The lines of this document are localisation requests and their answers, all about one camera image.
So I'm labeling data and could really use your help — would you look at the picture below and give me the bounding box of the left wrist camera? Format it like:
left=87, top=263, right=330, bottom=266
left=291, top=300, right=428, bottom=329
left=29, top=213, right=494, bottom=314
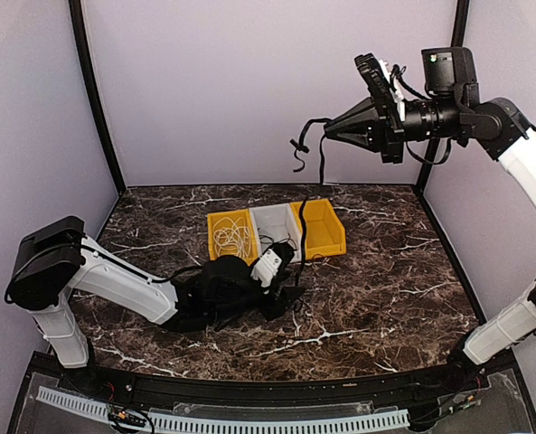
left=250, top=242, right=295, bottom=288

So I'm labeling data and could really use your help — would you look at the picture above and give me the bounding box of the left black frame post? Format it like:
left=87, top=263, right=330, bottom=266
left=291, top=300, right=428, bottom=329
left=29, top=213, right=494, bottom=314
left=68, top=0, right=127, bottom=195

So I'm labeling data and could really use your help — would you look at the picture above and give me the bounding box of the black frame post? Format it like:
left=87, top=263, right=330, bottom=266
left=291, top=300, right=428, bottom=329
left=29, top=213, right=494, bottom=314
left=68, top=0, right=127, bottom=195
left=415, top=0, right=470, bottom=197

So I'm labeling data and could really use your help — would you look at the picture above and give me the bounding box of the white slotted cable duct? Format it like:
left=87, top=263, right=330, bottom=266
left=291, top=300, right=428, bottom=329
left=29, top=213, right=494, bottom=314
left=36, top=386, right=409, bottom=434

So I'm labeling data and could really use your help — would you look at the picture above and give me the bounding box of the right black frame post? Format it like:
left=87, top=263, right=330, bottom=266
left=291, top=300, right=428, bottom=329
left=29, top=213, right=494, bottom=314
left=415, top=0, right=470, bottom=197

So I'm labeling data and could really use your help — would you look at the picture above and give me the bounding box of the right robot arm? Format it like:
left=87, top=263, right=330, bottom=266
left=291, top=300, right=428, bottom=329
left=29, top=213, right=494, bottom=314
left=324, top=47, right=536, bottom=392

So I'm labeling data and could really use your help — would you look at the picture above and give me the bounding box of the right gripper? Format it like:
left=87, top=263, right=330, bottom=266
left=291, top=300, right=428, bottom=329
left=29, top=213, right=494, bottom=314
left=325, top=88, right=465, bottom=162

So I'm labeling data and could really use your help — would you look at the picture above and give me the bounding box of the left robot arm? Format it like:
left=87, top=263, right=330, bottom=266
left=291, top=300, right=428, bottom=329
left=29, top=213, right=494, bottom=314
left=4, top=216, right=305, bottom=394

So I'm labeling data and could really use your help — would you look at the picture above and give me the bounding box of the white bin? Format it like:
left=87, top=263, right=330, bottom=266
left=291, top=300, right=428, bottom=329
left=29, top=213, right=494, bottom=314
left=249, top=203, right=301, bottom=263

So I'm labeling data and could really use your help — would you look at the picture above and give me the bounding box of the black thin cable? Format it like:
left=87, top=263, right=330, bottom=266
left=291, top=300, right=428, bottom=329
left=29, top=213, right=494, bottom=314
left=256, top=225, right=300, bottom=254

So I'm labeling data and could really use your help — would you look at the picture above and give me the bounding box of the black front rail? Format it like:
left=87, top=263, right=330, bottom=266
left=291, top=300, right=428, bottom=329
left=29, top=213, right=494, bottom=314
left=27, top=350, right=490, bottom=408

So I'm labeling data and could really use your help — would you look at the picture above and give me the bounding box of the yellow bin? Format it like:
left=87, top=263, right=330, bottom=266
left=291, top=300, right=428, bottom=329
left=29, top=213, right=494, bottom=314
left=207, top=209, right=259, bottom=265
left=303, top=199, right=347, bottom=260

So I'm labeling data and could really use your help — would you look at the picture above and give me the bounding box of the thick black cable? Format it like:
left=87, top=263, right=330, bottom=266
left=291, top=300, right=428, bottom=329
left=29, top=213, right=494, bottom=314
left=287, top=117, right=336, bottom=290

